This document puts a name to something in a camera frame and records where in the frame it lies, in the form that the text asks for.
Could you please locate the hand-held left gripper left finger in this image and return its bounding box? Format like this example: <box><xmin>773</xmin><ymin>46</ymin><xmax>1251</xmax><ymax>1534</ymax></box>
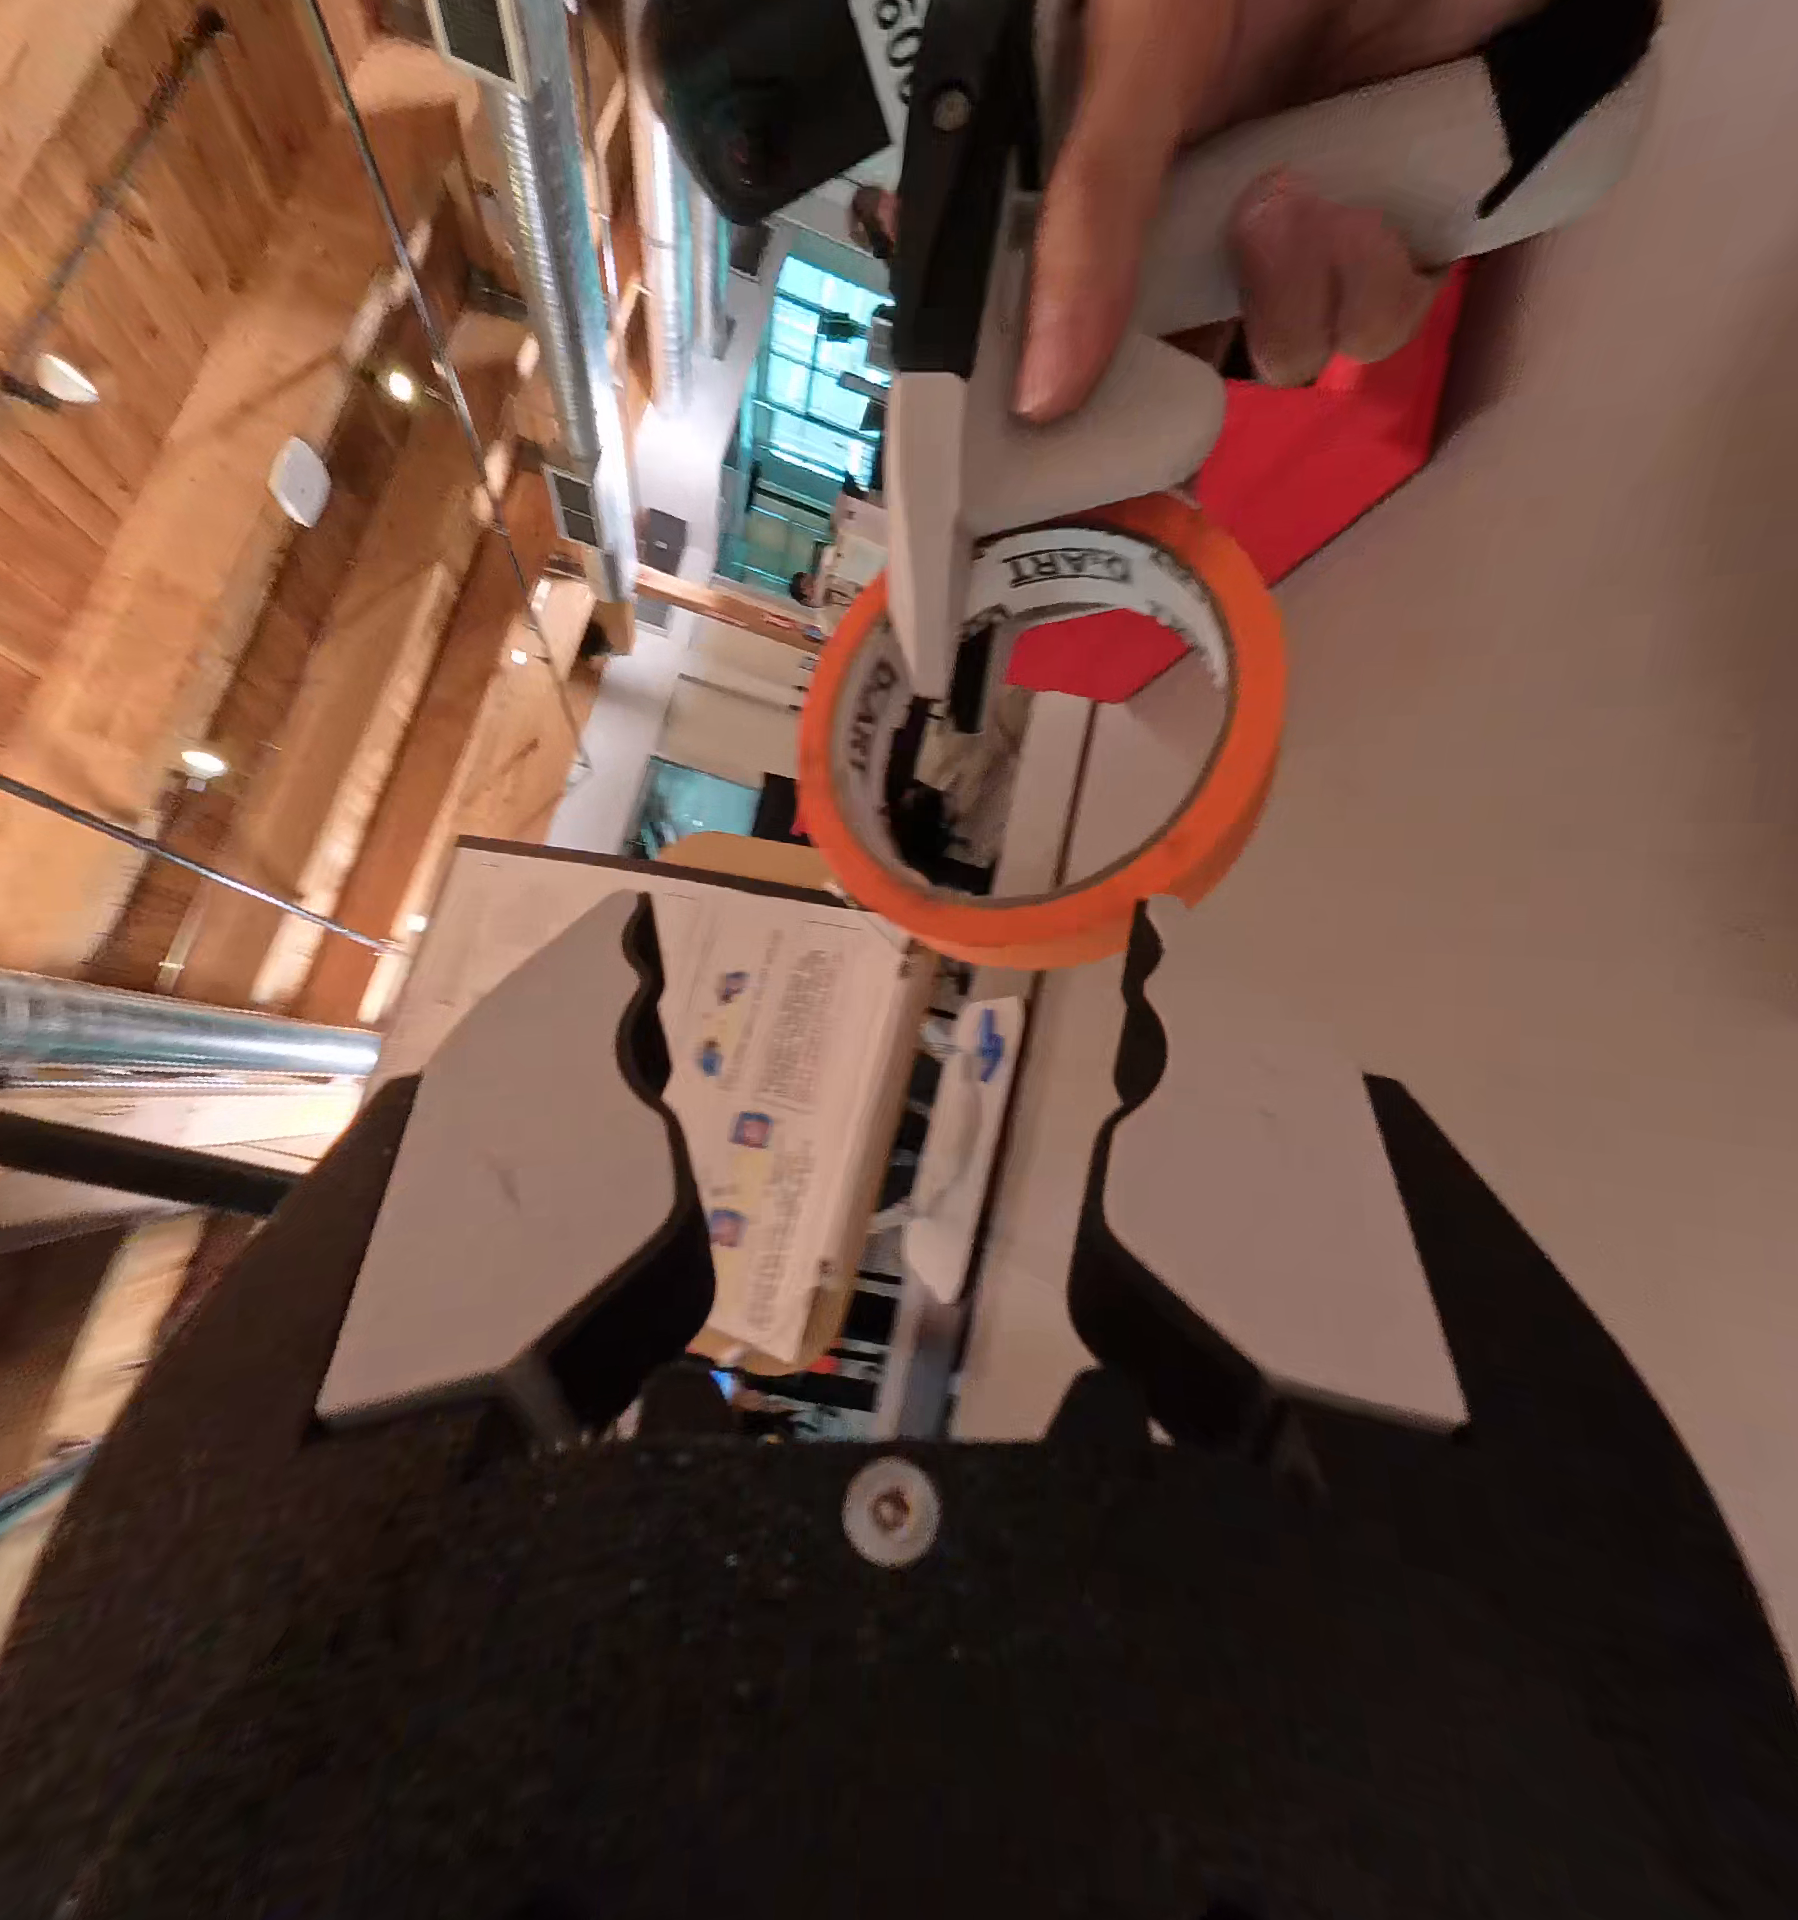
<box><xmin>316</xmin><ymin>890</ymin><xmax>716</xmax><ymax>1443</ymax></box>

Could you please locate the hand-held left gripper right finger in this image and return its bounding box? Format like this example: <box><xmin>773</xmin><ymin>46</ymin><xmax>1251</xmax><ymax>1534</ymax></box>
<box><xmin>1063</xmin><ymin>896</ymin><xmax>1477</xmax><ymax>1472</ymax></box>

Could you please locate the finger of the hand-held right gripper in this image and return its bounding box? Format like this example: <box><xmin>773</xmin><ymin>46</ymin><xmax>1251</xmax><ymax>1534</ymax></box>
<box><xmin>960</xmin><ymin>325</ymin><xmax>1235</xmax><ymax>564</ymax></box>
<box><xmin>879</xmin><ymin>361</ymin><xmax>978</xmax><ymax>722</ymax></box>

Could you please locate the red plastic bin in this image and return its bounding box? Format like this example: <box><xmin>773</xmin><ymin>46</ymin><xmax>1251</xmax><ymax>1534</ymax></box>
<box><xmin>1003</xmin><ymin>266</ymin><xmax>1474</xmax><ymax>706</ymax></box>

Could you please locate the orange tape roll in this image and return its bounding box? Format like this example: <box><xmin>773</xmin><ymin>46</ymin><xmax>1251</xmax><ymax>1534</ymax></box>
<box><xmin>800</xmin><ymin>497</ymin><xmax>1291</xmax><ymax>970</ymax></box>

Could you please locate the person's right hand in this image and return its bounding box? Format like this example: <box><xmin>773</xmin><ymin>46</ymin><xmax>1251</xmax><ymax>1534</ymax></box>
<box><xmin>1010</xmin><ymin>0</ymin><xmax>1531</xmax><ymax>426</ymax></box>

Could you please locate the black vertical pole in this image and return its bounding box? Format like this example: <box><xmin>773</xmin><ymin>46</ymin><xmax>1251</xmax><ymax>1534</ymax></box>
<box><xmin>0</xmin><ymin>1091</ymin><xmax>308</xmax><ymax>1219</ymax></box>

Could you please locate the silver ventilation duct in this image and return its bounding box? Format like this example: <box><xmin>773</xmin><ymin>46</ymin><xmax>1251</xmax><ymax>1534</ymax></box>
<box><xmin>0</xmin><ymin>959</ymin><xmax>389</xmax><ymax>1084</ymax></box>
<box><xmin>503</xmin><ymin>0</ymin><xmax>649</xmax><ymax>650</ymax></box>

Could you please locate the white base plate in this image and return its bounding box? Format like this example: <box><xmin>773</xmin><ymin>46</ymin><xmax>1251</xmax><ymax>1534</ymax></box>
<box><xmin>893</xmin><ymin>992</ymin><xmax>1026</xmax><ymax>1309</ymax></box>

